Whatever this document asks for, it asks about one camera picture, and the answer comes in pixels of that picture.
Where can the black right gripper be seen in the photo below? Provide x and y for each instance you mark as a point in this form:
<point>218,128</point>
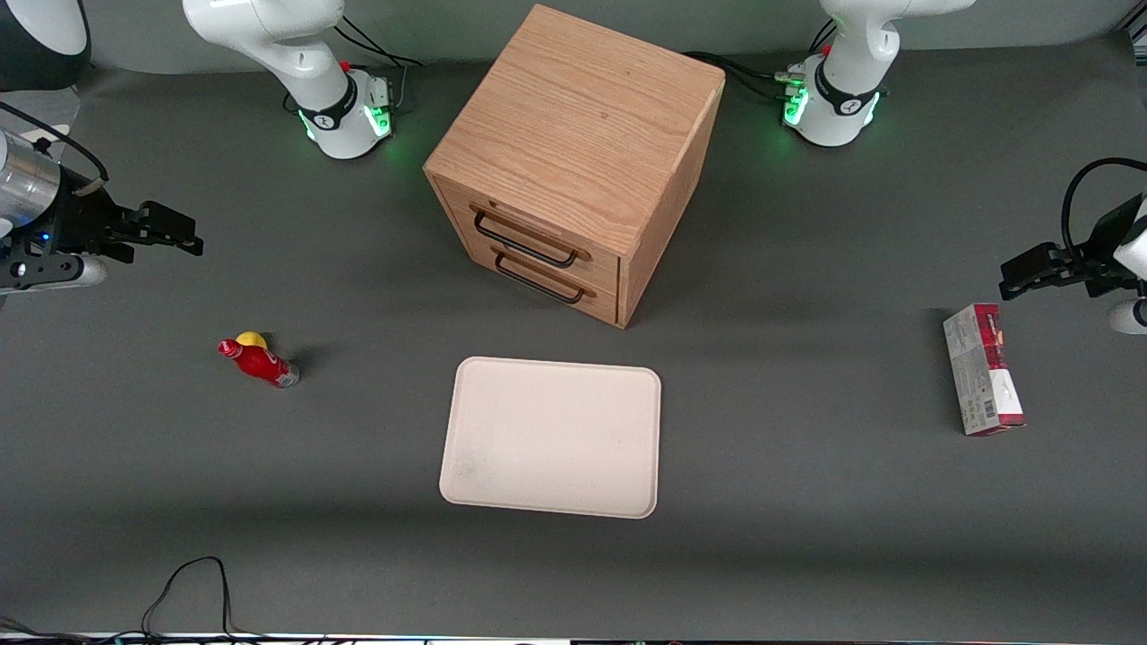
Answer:
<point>73,222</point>

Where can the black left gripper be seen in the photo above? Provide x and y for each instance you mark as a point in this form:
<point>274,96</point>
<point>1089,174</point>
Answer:
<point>1104,244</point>

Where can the red coke bottle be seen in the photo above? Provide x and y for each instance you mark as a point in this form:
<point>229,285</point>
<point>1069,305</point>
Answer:
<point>260,363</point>

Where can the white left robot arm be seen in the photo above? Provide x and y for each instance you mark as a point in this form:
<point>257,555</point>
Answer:
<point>842,81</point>

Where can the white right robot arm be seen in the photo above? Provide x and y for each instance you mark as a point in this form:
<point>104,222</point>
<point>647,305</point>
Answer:
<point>305,54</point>

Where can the cream rectangular tray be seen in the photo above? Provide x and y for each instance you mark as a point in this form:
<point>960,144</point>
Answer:
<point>551,439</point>

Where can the red and white carton box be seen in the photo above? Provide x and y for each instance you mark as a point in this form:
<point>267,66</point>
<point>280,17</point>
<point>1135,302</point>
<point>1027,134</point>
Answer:
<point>981,376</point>

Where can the yellow plastic fruit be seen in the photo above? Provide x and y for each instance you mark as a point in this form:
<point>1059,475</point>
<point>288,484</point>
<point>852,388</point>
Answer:
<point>252,339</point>

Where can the wooden drawer front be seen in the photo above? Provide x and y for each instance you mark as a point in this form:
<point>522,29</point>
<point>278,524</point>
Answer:
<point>538,228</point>
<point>596,300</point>

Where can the oak wooden drawer cabinet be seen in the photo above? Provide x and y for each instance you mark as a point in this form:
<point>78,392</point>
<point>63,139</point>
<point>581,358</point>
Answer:
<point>573,116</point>

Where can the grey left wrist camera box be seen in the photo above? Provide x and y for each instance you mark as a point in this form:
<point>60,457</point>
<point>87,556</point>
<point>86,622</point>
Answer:
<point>1131,316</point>

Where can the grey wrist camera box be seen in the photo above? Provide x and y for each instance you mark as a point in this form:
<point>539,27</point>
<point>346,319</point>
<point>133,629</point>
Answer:
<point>1131,316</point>
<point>63,271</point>

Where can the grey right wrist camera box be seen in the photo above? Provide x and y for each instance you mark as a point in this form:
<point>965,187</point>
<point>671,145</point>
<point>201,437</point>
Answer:
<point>63,271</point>

